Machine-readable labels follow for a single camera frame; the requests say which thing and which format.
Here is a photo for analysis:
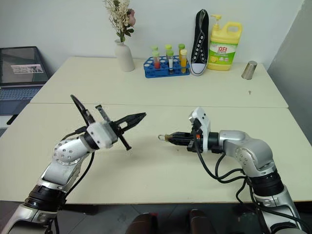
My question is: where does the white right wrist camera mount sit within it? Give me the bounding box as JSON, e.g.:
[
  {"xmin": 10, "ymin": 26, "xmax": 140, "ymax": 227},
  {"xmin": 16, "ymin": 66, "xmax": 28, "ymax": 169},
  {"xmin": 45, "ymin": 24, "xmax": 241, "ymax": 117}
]
[{"xmin": 188, "ymin": 106, "xmax": 211, "ymax": 153}]

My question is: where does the green-capped tube with red liquid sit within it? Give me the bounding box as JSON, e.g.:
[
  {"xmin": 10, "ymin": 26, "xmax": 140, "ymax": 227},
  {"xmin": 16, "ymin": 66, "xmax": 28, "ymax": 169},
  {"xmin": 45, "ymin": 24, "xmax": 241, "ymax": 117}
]
[{"xmin": 152, "ymin": 50, "xmax": 160, "ymax": 70}]

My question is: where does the yellow dish soap bottle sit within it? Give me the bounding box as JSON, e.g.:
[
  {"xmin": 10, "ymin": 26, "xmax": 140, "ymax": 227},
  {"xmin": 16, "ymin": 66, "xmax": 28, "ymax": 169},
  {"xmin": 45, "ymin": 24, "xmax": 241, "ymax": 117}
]
[{"xmin": 207, "ymin": 14, "xmax": 243, "ymax": 72}]

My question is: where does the yellow-capped tube with orange liquid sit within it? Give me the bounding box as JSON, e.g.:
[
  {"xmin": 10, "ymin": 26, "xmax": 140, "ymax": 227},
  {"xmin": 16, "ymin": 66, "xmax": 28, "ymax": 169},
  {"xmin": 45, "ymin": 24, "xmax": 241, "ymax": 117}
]
[{"xmin": 179, "ymin": 49, "xmax": 188, "ymax": 74}]

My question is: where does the stainless steel cup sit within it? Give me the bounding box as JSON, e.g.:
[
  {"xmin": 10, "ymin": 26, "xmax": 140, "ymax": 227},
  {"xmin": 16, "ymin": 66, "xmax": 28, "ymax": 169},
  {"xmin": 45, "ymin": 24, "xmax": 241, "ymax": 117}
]
[{"xmin": 241, "ymin": 60, "xmax": 258, "ymax": 80}]

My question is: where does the black canvas sneaker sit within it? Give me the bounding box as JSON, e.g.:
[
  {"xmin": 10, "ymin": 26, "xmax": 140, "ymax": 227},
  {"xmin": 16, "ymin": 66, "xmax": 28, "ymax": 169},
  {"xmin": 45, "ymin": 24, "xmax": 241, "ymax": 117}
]
[{"xmin": 189, "ymin": 9, "xmax": 211, "ymax": 77}]

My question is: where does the grey laptop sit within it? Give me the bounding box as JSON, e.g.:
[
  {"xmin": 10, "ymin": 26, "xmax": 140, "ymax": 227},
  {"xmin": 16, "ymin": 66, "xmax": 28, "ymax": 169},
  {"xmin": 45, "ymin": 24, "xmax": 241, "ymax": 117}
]
[{"xmin": 0, "ymin": 46, "xmax": 53, "ymax": 123}]

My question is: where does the dried flower bouquet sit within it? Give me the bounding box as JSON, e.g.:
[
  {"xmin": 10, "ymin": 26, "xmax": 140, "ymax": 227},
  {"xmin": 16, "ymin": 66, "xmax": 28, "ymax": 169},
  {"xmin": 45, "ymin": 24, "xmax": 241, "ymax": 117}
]
[{"xmin": 103, "ymin": 0, "xmax": 135, "ymax": 43}]

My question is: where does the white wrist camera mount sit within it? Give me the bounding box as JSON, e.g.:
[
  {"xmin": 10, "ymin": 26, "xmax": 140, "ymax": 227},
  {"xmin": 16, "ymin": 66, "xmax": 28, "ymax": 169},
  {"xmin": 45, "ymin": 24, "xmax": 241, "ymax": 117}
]
[
  {"xmin": 86, "ymin": 121, "xmax": 117, "ymax": 149},
  {"xmin": 188, "ymin": 106, "xmax": 211, "ymax": 153}
]

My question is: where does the pink artificial rose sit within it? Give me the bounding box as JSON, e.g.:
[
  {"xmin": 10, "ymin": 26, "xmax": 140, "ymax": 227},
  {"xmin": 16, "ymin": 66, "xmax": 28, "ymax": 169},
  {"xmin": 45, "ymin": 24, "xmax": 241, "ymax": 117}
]
[{"xmin": 126, "ymin": 8, "xmax": 137, "ymax": 28}]

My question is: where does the blue test tube rack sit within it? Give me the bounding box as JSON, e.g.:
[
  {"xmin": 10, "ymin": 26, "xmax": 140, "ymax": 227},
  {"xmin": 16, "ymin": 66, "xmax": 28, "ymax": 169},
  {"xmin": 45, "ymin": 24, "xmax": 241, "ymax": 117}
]
[{"xmin": 143, "ymin": 56, "xmax": 192, "ymax": 79}]

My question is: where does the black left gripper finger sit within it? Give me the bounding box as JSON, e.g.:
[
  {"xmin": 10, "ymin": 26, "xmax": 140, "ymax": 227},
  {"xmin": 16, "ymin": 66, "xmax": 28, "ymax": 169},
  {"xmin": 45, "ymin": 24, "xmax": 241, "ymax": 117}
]
[
  {"xmin": 113, "ymin": 112, "xmax": 147, "ymax": 125},
  {"xmin": 118, "ymin": 116, "xmax": 146, "ymax": 134}
]

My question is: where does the green-capped tube with white label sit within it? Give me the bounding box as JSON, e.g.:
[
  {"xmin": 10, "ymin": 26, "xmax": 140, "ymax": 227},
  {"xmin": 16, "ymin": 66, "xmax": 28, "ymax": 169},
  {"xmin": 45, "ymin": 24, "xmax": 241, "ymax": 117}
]
[{"xmin": 166, "ymin": 50, "xmax": 175, "ymax": 74}]

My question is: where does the dark rounded shape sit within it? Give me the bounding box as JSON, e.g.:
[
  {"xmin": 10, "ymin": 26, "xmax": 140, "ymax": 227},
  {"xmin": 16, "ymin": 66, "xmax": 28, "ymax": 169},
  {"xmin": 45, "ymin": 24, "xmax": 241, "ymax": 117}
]
[
  {"xmin": 188, "ymin": 208, "xmax": 213, "ymax": 234},
  {"xmin": 130, "ymin": 212, "xmax": 159, "ymax": 234}
]

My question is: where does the white ceramic vase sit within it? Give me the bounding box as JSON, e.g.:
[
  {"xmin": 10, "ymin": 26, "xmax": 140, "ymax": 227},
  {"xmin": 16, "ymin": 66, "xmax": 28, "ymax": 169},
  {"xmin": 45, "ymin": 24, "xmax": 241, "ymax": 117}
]
[{"xmin": 114, "ymin": 39, "xmax": 136, "ymax": 73}]

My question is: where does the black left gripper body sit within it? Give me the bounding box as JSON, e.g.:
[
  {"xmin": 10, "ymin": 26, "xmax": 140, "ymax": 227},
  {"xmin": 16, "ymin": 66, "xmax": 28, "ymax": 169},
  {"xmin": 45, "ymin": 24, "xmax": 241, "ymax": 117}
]
[{"xmin": 95, "ymin": 104, "xmax": 133, "ymax": 151}]

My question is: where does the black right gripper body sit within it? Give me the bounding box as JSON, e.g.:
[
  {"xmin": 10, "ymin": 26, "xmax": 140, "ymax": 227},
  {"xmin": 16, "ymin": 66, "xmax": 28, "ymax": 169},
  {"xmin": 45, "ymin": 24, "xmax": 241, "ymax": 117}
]
[{"xmin": 186, "ymin": 119, "xmax": 204, "ymax": 154}]

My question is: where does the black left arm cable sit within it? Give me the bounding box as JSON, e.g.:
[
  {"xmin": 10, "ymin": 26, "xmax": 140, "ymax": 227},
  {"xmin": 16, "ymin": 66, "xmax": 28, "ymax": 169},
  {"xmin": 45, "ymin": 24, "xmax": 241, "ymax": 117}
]
[{"xmin": 58, "ymin": 94, "xmax": 97, "ymax": 203}]

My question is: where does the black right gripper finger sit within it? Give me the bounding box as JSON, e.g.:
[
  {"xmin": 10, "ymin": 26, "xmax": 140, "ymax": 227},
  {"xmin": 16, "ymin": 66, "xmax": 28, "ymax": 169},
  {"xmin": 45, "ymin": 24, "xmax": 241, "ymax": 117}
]
[
  {"xmin": 169, "ymin": 138, "xmax": 193, "ymax": 147},
  {"xmin": 170, "ymin": 131, "xmax": 194, "ymax": 140}
]

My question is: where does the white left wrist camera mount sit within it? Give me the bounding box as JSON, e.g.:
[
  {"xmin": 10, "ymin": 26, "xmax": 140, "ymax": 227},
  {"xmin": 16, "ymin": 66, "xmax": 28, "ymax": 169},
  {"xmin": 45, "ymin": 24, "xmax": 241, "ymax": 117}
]
[{"xmin": 86, "ymin": 121, "xmax": 117, "ymax": 149}]

